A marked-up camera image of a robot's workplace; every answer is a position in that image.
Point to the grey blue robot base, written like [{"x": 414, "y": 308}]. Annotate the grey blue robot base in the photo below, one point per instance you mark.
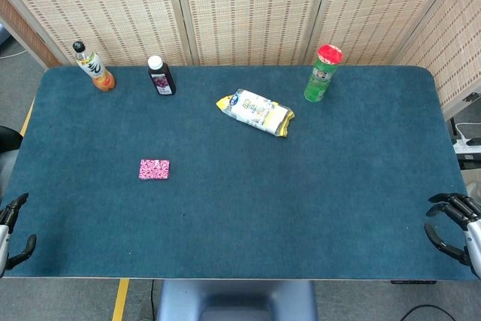
[{"x": 236, "y": 298}]

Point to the orange tea drink bottle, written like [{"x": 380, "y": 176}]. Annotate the orange tea drink bottle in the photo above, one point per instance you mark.
[{"x": 95, "y": 71}]

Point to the green chips can red lid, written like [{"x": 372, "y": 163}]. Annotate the green chips can red lid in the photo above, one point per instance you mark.
[{"x": 319, "y": 80}]

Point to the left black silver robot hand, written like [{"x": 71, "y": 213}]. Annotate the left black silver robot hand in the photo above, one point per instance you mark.
[{"x": 4, "y": 242}]

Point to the dark grape juice bottle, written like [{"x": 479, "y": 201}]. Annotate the dark grape juice bottle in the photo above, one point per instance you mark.
[{"x": 162, "y": 80}]

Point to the yellow white snack bag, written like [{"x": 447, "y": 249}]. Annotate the yellow white snack bag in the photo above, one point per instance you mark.
[{"x": 255, "y": 112}]

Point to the pink patterned packet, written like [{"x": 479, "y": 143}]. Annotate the pink patterned packet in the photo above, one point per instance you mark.
[{"x": 154, "y": 169}]

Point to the brown woven screen panel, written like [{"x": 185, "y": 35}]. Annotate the brown woven screen panel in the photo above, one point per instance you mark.
[{"x": 22, "y": 31}]

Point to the blue felt table cover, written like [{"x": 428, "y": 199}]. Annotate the blue felt table cover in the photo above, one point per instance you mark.
[{"x": 263, "y": 204}]

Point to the woven bamboo screen panel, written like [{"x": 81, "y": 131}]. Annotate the woven bamboo screen panel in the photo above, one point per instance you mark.
[
  {"x": 458, "y": 35},
  {"x": 376, "y": 5},
  {"x": 112, "y": 5},
  {"x": 255, "y": 5}
]

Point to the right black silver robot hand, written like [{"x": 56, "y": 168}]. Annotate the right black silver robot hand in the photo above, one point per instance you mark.
[{"x": 473, "y": 234}]

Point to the black table control panel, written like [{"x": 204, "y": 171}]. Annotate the black table control panel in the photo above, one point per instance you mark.
[{"x": 413, "y": 282}]

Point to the white power strip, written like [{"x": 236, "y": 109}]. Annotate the white power strip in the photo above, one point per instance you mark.
[{"x": 467, "y": 144}]

